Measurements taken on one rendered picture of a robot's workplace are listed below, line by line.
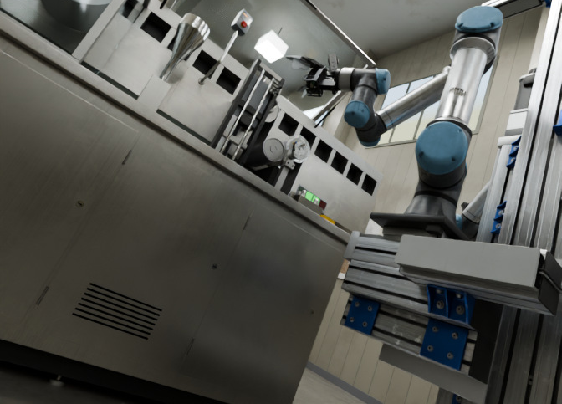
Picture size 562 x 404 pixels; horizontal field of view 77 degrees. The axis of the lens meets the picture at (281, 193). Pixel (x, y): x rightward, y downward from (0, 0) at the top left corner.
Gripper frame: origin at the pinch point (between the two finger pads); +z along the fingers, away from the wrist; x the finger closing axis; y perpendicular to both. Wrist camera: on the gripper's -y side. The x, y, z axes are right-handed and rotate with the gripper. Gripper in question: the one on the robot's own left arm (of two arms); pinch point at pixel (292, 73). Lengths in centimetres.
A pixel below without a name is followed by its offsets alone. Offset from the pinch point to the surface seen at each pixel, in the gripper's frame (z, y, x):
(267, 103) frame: 27.7, -10.1, 26.8
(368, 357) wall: 4, 36, 347
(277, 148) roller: 26, -1, 49
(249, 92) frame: 33.0, -8.0, 18.8
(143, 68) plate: 92, -5, 5
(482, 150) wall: -52, -218, 284
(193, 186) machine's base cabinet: 22, 48, 12
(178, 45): 67, -13, -2
